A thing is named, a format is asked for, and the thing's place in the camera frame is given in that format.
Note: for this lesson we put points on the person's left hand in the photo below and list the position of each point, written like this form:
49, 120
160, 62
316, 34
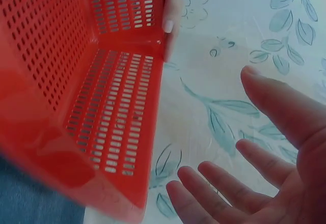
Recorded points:
173, 7

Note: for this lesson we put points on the person's legs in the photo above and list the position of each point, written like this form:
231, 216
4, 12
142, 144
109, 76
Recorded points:
33, 196

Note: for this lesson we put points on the red perforated plastic basket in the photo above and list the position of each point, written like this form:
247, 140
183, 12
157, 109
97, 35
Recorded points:
51, 63

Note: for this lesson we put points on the person's right hand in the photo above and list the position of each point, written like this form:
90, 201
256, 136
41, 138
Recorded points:
293, 183

